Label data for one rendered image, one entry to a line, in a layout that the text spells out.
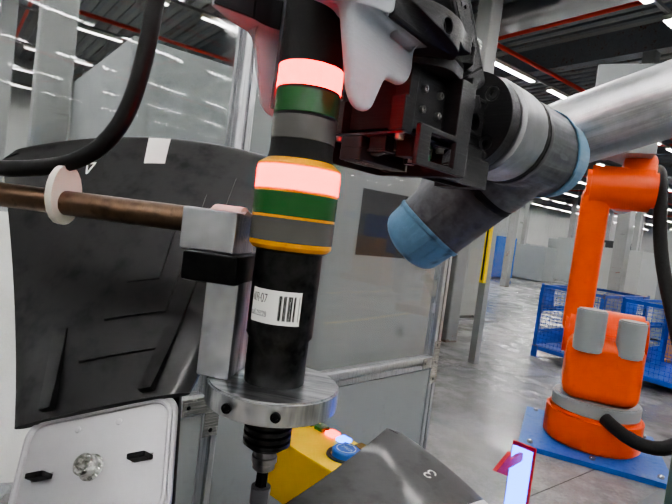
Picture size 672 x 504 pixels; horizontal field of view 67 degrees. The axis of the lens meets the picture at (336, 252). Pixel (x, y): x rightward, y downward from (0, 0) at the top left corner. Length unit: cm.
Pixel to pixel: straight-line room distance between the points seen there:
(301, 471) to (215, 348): 51
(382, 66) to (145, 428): 23
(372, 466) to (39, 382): 28
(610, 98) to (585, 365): 354
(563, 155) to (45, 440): 42
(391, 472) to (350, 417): 102
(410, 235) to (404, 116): 22
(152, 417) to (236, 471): 99
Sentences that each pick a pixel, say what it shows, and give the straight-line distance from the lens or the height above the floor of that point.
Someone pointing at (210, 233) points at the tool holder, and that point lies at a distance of 26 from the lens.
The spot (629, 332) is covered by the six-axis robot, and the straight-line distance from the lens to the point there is 401.
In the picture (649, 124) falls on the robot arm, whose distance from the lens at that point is 59.
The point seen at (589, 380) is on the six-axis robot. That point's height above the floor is 53.
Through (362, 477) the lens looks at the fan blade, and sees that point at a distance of 46.
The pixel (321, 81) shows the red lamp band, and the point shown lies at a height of 146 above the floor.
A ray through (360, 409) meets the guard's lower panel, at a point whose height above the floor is 88.
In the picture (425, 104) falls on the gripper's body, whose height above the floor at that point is 147.
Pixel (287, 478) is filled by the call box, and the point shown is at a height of 102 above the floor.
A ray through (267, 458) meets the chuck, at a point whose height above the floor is 127.
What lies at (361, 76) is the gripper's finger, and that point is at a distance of 25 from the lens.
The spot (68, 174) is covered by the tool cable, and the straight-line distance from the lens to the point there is 33.
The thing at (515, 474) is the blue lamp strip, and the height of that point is 116.
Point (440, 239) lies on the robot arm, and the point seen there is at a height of 139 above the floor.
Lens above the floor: 139
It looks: 3 degrees down
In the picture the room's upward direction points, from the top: 7 degrees clockwise
